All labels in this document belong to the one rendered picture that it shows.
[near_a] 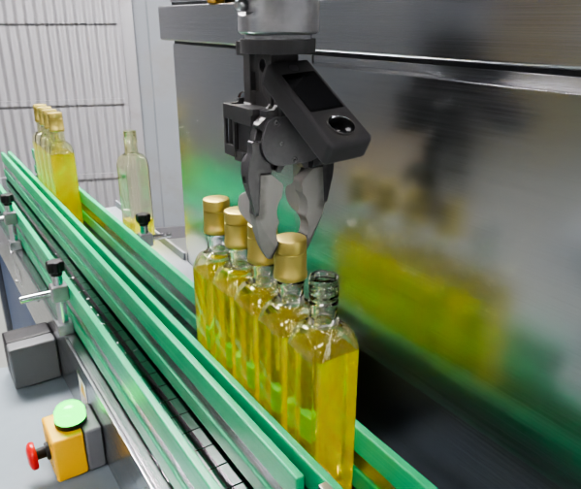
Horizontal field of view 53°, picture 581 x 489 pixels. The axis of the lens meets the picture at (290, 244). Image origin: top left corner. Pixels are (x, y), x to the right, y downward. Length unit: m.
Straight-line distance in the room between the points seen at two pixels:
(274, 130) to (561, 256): 0.27
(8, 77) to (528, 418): 3.53
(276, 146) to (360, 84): 0.15
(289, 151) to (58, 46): 3.25
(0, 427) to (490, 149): 0.87
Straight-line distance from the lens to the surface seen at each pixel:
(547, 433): 0.60
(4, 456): 1.05
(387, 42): 0.65
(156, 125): 3.84
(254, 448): 0.66
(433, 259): 0.62
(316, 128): 0.50
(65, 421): 0.92
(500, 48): 0.55
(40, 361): 1.16
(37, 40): 3.79
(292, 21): 0.55
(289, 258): 0.59
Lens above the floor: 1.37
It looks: 21 degrees down
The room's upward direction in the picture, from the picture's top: straight up
